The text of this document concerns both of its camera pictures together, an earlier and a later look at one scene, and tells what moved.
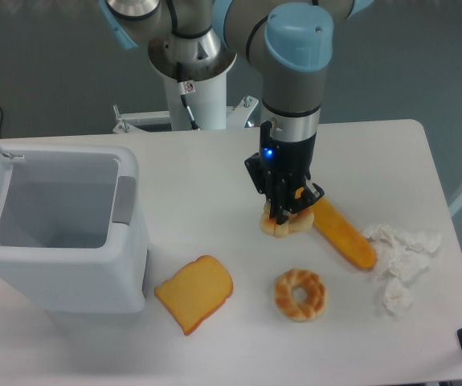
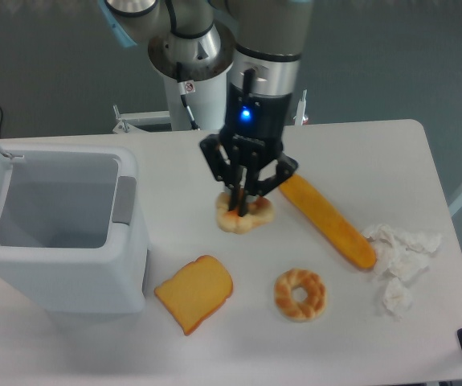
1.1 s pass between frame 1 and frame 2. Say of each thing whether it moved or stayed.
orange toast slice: stayed
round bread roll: moved
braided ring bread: stayed
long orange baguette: stayed
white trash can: stayed
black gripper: moved
